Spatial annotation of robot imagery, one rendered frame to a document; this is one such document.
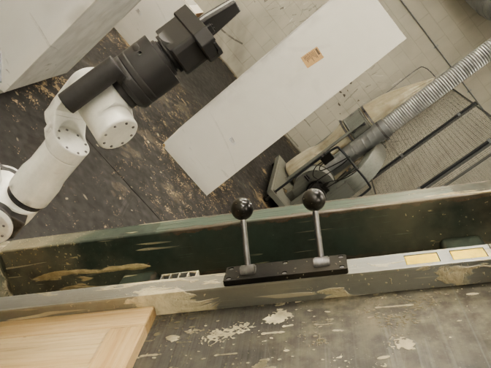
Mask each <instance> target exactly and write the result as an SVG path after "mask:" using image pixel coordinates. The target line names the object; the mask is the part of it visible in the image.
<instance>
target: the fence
mask: <svg viewBox="0 0 491 368"><path fill-rule="evenodd" d="M477 248H483V250H484V252H485V253H486V254H487V256H485V257H478V258H464V259H457V260H454V259H453V258H452V256H451V254H450V251H456V250H469V249H477ZM429 253H437V256H438V258H439V260H440V261H437V262H430V263H422V264H409V265H406V261H405V259H404V257H405V256H415V255H422V254H429ZM347 265H348V271H349V273H347V274H342V275H328V276H321V277H308V278H300V279H293V280H280V281H273V282H266V283H252V284H245V285H231V286H224V282H223V280H224V275H225V273H219V274H212V275H199V276H192V277H179V278H173V279H166V280H152V281H145V282H138V283H126V284H119V285H106V286H99V287H92V288H79V289H72V290H65V291H52V292H45V293H38V294H25V295H18V296H6V297H0V322H2V321H16V320H23V319H30V318H44V317H52V316H60V315H73V314H81V313H95V312H102V311H109V310H123V309H131V308H138V307H152V306H154V308H155V311H156V315H166V314H173V313H187V312H195V311H203V310H217V309H225V308H233V307H247V306H254V305H262V304H276V303H284V302H298V301H306V300H314V299H328V298H335V297H343V296H357V295H365V294H379V293H387V292H395V291H409V290H416V289H424V288H438V287H447V286H454V285H468V284H476V283H490V282H491V249H490V247H489V246H488V245H474V246H467V247H460V248H447V249H440V250H427V251H420V252H413V253H400V254H393V255H386V256H374V257H366V258H353V259H347Z"/></svg>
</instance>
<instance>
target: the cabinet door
mask: <svg viewBox="0 0 491 368"><path fill-rule="evenodd" d="M155 317H156V311H155V308H154V306H152V307H138V308H131V309H123V310H109V311H102V312H95V313H81V314H73V315H60V316H52V317H44V318H30V319H23V320H16V321H2V322H0V368H132V367H133V366H134V363H135V361H136V359H137V357H138V355H139V353H140V350H141V348H142V346H143V343H144V341H145V339H146V337H147V335H148V332H149V331H150V329H151V326H152V324H153V322H154V320H155Z"/></svg>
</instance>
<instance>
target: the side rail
mask: <svg viewBox="0 0 491 368"><path fill-rule="evenodd" d="M318 211H319V221H320V227H321V238H322V244H323V250H324V256H336V255H343V254H345V255H346V259H350V258H363V257H370V256H383V255H390V254H397V253H410V252H417V251H423V250H437V249H440V241H441V240H443V239H448V238H455V237H467V236H474V235H478V236H480V237H481V238H482V239H483V240H484V242H485V244H490V243H491V180H488V181H481V182H475V183H464V184H458V185H447V186H441V187H435V188H424V189H418V190H412V191H401V192H394V193H383V194H377V195H371V196H360V197H354V198H347V199H336V200H331V201H325V204H324V206H323V207H322V208H321V209H320V210H318ZM312 212H313V211H310V210H307V209H306V208H305V207H304V205H303V204H296V205H290V206H284V207H273V208H267V209H260V210H254V211H253V213H252V215H251V217H250V218H248V219H246V223H247V231H248V245H249V253H250V260H251V264H263V263H270V262H277V261H290V260H297V259H304V258H314V257H318V253H317V247H316V236H315V230H314V224H313V213H312ZM0 256H1V257H2V259H3V262H4V265H5V267H6V270H7V271H6V273H7V277H8V279H9V283H10V285H11V287H12V291H13V294H14V295H22V294H35V293H42V292H49V291H62V290H69V289H76V288H89V287H96V286H103V285H115V284H119V283H120V282H121V280H122V278H123V276H124V275H127V274H134V273H141V272H157V273H158V275H159V278H161V275H164V274H171V273H178V272H190V271H197V270H199V275H209V274H216V273H223V272H226V270H227V267H236V266H242V265H245V262H244V254H243V240H242V232H241V225H240V220H238V219H236V218H235V217H234V216H233V215H232V213H227V214H220V215H209V216H203V217H197V218H186V219H180V220H173V221H162V222H156V223H145V224H139V225H133V226H122V227H116V228H110V229H99V230H93V231H82V232H75V233H69V234H58V235H52V236H46V237H35V238H28V239H18V240H13V241H11V242H10V243H9V244H8V245H7V246H5V247H4V248H3V249H2V250H1V251H0Z"/></svg>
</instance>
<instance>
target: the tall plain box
mask: <svg viewBox="0 0 491 368"><path fill-rule="evenodd" d="M140 1H142V0H0V51H1V52H2V69H1V83H0V93H5V92H7V91H11V90H14V89H16V88H21V87H23V86H26V85H30V84H32V83H37V82H39V81H42V80H46V79H49V78H51V77H55V76H58V75H61V74H65V73H67V72H68V71H69V70H70V69H71V68H72V67H73V66H74V65H75V64H76V63H77V62H78V61H79V60H80V59H81V58H82V57H83V56H84V55H86V54H87V53H88V52H89V51H90V50H91V49H92V48H93V47H94V46H95V45H96V44H97V43H98V42H99V41H100V40H101V39H102V38H103V37H104V36H105V35H106V34H107V33H108V32H109V31H110V30H111V29H112V28H114V27H115V26H116V25H117V24H118V23H119V22H120V21H121V20H122V19H123V18H124V17H125V16H126V15H127V14H128V13H129V12H130V11H131V10H132V9H133V8H134V7H135V6H136V5H137V4H138V3H139V2H140Z"/></svg>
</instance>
